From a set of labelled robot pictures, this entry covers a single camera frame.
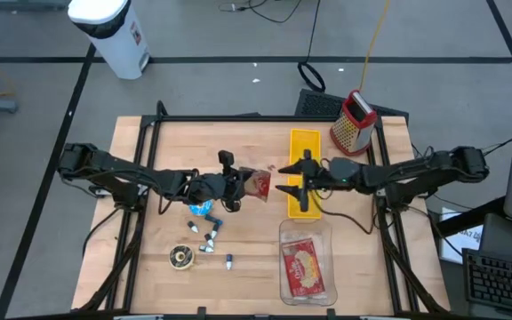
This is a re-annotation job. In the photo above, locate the chocolate frosted toy donut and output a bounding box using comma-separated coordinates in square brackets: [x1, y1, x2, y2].
[168, 244, 196, 271]

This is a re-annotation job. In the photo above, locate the blue frosted toy donut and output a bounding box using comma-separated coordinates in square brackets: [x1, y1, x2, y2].
[188, 199, 215, 218]

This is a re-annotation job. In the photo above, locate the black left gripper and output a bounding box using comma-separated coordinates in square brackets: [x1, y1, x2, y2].
[187, 149, 253, 213]

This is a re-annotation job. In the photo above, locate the clear plastic container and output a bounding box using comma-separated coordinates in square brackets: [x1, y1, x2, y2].
[278, 218, 339, 308]

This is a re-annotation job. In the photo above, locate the white paper sheet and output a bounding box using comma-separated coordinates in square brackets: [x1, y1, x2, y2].
[437, 206, 484, 264]

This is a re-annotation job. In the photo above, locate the yellow cable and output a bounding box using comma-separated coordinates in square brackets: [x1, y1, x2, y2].
[359, 0, 391, 93]

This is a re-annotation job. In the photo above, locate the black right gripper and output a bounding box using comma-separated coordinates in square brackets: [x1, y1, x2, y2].
[275, 148, 364, 213]

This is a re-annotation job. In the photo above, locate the white trash bin black liner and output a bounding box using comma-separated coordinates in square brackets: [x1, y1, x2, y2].
[67, 0, 151, 81]

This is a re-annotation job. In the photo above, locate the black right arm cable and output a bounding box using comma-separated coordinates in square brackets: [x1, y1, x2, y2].
[308, 189, 376, 236]

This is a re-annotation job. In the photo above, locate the black computer keyboard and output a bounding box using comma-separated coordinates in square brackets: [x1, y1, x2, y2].
[461, 247, 512, 317]

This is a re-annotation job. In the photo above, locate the black perforated panel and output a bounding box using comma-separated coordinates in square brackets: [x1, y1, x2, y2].
[294, 88, 411, 121]

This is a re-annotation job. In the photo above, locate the black floor cable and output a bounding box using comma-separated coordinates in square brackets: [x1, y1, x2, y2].
[297, 0, 327, 93]

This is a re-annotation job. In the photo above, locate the red Orville popcorn bag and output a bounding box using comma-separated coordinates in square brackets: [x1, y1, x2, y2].
[281, 237, 327, 299]
[239, 166, 272, 204]

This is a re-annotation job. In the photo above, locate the red metal box grater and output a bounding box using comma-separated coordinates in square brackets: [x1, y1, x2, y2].
[329, 89, 379, 157]

